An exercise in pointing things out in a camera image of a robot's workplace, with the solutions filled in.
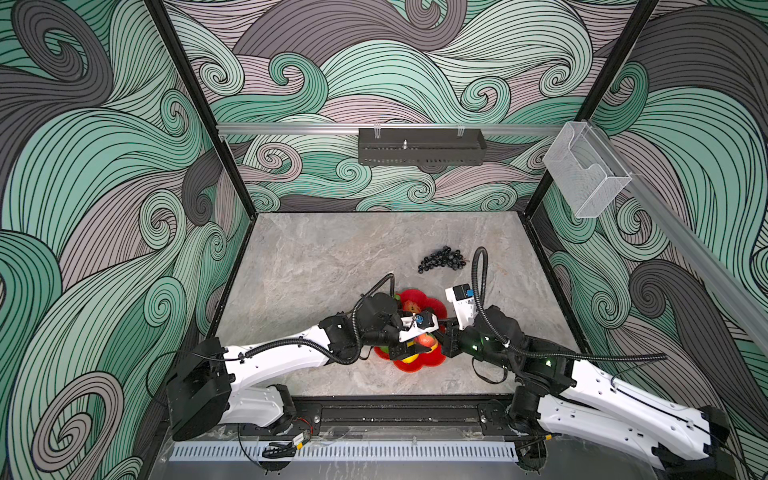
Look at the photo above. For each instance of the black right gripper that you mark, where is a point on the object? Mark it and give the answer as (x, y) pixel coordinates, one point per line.
(452, 338)

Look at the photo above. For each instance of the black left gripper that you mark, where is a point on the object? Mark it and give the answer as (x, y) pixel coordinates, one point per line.
(402, 351)

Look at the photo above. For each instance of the yellow fake lemon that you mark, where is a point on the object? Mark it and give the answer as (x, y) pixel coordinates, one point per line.
(410, 359)

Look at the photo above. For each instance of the red fake strawberry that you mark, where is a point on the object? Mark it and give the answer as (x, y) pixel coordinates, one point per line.
(427, 341)

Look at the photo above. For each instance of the black fake grape bunch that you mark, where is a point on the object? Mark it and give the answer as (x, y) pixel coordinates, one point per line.
(445, 257)

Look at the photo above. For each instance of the red fake apple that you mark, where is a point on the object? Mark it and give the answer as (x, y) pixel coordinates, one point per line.
(412, 308)

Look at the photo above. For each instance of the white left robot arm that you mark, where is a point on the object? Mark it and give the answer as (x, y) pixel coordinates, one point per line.
(219, 385)

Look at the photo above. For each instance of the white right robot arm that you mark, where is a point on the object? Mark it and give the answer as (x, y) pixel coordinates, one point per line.
(562, 392)

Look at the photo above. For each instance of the red flower-shaped fruit bowl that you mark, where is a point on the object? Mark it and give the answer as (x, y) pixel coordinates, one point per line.
(434, 358)

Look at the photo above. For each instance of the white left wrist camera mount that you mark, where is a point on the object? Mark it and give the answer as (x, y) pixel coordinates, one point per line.
(416, 325)

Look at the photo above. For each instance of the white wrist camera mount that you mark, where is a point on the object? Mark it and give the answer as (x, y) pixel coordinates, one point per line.
(416, 325)
(462, 298)

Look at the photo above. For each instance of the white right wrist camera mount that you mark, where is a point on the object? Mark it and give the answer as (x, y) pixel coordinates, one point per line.
(462, 298)

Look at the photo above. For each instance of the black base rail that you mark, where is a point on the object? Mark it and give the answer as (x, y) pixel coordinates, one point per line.
(485, 413)

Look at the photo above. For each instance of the white slotted cable duct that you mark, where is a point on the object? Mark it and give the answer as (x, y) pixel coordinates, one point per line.
(387, 450)

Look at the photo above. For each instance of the clear plastic wall bin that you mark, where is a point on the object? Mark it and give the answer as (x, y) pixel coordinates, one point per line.
(586, 168)

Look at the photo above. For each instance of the black wall tray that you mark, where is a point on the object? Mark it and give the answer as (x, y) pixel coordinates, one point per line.
(432, 149)

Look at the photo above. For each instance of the aluminium back rail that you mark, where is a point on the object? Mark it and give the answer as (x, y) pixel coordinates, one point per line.
(305, 128)

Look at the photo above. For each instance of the aluminium rail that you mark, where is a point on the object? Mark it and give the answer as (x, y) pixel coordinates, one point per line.
(305, 128)
(658, 187)

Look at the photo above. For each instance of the aluminium right rail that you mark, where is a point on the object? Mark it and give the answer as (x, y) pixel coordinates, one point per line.
(658, 187)

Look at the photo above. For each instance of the black corner frame post right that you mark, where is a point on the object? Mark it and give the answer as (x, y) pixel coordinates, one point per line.
(617, 57)

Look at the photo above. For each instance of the black corner frame post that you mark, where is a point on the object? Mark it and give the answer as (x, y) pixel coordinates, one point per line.
(174, 47)
(617, 57)

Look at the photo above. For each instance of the black corner frame post left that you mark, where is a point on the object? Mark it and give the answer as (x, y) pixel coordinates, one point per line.
(174, 47)

